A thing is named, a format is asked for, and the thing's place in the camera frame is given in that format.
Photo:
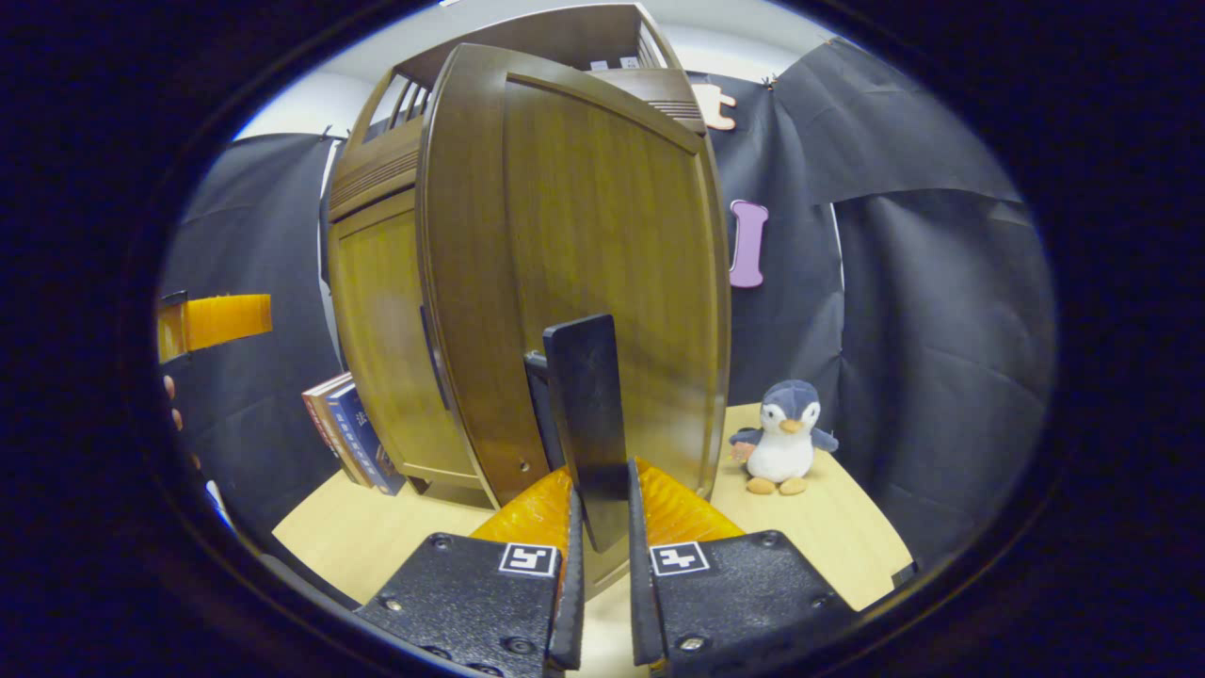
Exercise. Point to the red book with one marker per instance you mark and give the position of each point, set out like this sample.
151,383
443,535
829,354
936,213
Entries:
315,405

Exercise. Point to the penguin plush toy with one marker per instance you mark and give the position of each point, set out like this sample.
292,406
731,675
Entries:
783,438

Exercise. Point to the brown book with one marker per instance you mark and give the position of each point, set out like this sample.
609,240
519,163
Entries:
331,414

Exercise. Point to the blue book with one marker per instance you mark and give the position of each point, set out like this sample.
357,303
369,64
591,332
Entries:
362,438

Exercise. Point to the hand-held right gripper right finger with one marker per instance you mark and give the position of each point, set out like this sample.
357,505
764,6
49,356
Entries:
734,593

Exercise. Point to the wooden double-door shoe cabinet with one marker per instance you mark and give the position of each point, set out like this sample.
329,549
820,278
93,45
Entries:
377,169

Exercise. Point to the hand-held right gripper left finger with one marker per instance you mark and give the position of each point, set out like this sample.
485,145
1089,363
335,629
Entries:
471,593

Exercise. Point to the wooden shoe cabinet door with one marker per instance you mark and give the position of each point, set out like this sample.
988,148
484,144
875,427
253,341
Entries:
584,235
386,330

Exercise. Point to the black backdrop cloth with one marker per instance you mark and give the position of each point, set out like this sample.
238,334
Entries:
941,330

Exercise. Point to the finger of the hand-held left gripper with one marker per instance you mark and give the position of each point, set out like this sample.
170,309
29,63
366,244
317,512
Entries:
221,320

